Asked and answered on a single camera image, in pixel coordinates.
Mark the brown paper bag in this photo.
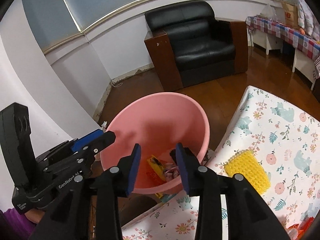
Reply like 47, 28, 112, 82
282, 2, 299, 27

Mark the yellow printed carton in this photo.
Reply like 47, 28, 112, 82
154, 192, 175, 203

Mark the white floral puffer jacket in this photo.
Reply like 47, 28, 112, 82
295, 0, 320, 37

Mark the white cabinet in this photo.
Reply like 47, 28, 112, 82
292, 47, 319, 90
251, 29, 284, 55

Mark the red packet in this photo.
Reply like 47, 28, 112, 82
287, 216, 315, 238

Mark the pink plastic bucket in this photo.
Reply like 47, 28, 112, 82
100, 92, 210, 195

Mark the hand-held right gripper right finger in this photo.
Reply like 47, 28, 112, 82
175, 142, 292, 240

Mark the yellow packet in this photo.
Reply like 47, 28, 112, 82
146, 155, 165, 180

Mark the black leather armchair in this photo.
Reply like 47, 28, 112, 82
144, 0, 248, 92

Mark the person's left forearm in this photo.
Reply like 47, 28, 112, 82
0, 209, 43, 240

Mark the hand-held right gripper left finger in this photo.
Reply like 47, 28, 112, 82
29, 143, 142, 240

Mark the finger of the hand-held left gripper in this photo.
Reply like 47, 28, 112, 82
50, 129, 104, 160
75, 131, 116, 159

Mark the checkered tablecloth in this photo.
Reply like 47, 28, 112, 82
246, 16, 320, 80

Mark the floral tablecloth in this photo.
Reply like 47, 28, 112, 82
120, 85, 320, 240

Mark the yellow foam net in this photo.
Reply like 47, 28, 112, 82
224, 149, 271, 195

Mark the clear plastic bag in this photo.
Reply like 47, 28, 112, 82
260, 3, 278, 22

